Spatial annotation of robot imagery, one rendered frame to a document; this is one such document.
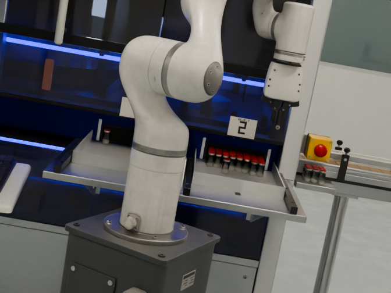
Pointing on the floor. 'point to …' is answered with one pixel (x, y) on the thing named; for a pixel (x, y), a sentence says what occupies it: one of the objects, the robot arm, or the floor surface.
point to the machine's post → (292, 145)
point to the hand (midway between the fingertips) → (276, 117)
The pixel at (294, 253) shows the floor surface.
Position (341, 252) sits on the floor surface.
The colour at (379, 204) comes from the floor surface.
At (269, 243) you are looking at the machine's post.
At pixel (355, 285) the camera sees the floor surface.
